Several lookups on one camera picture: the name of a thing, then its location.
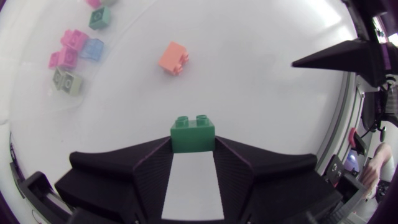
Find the pink toy brick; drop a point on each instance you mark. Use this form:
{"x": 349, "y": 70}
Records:
{"x": 64, "y": 58}
{"x": 93, "y": 2}
{"x": 74, "y": 39}

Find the person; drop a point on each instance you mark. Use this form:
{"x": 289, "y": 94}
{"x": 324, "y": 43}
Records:
{"x": 374, "y": 168}

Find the pale green toy brick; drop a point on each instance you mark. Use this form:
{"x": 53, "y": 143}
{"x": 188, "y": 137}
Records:
{"x": 72, "y": 84}

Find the orange toy brick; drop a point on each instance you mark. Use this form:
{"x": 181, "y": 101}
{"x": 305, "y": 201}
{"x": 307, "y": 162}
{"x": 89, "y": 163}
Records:
{"x": 171, "y": 57}

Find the grey-green toy brick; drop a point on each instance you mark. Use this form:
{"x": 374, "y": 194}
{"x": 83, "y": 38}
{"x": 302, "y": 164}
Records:
{"x": 57, "y": 77}

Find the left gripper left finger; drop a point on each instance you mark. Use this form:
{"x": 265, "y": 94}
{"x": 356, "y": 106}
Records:
{"x": 112, "y": 183}

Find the clear plastic container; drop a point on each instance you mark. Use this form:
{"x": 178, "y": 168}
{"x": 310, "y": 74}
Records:
{"x": 31, "y": 77}

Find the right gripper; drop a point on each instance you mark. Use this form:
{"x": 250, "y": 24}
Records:
{"x": 360, "y": 15}

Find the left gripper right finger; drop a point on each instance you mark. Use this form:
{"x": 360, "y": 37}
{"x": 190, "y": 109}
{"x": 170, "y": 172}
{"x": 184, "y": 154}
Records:
{"x": 273, "y": 186}

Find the blue toy brick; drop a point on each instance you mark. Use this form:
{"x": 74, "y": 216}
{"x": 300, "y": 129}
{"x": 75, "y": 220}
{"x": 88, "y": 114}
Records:
{"x": 92, "y": 49}

